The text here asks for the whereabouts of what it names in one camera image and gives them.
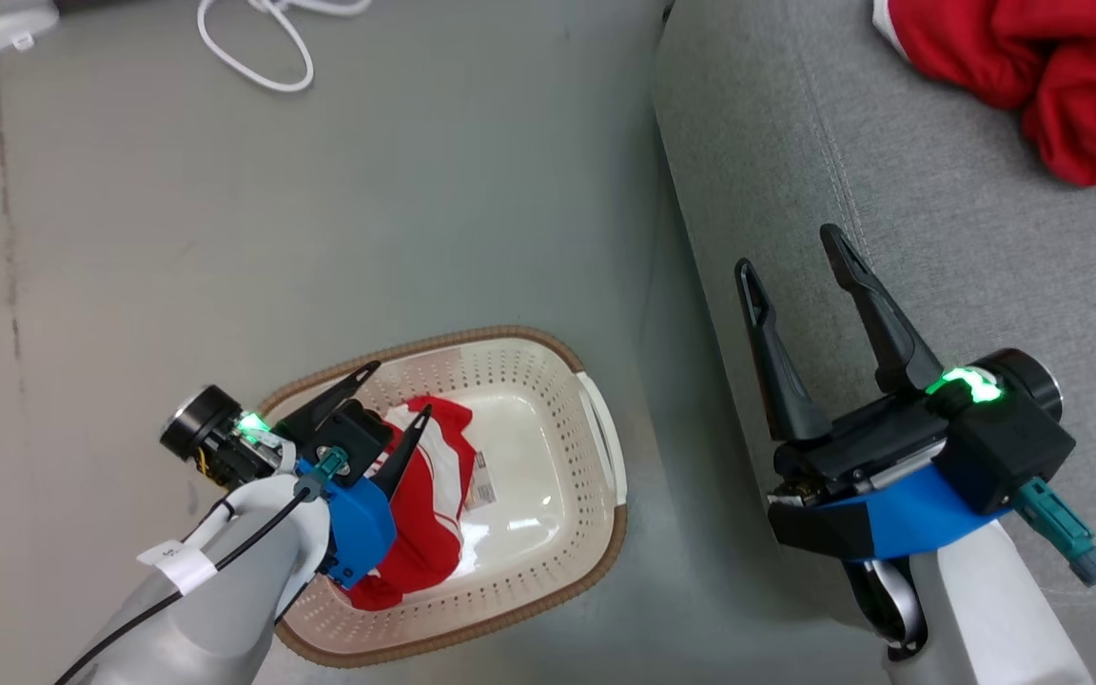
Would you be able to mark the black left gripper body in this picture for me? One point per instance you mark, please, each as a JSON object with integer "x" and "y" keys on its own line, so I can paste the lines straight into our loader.
{"x": 225, "y": 442}

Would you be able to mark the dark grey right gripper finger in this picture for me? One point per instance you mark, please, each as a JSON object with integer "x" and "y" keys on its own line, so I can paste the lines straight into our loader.
{"x": 886, "y": 328}
{"x": 776, "y": 371}

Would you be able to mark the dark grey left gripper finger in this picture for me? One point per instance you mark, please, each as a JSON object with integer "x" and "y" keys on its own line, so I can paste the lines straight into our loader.
{"x": 334, "y": 398}
{"x": 407, "y": 452}

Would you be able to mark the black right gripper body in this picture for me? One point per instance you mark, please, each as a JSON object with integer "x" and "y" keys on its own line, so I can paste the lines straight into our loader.
{"x": 1005, "y": 438}

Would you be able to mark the red white striped garment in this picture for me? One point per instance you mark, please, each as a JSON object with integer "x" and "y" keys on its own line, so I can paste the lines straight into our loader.
{"x": 434, "y": 514}

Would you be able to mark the plain red garment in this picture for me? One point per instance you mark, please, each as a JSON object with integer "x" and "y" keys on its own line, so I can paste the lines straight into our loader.
{"x": 1062, "y": 76}

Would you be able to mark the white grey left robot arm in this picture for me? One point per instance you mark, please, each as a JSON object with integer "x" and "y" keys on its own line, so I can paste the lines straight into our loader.
{"x": 225, "y": 590}

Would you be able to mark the grey fabric sofa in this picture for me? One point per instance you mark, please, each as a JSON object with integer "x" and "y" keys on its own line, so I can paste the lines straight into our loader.
{"x": 986, "y": 238}

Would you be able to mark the cream perforated laundry basket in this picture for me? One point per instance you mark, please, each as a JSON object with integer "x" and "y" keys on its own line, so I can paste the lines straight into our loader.
{"x": 529, "y": 533}

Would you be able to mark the white power adapter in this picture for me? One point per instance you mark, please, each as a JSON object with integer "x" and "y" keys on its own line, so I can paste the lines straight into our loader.
{"x": 6, "y": 24}

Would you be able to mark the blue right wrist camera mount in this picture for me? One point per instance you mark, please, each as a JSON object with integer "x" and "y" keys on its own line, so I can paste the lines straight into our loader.
{"x": 910, "y": 518}

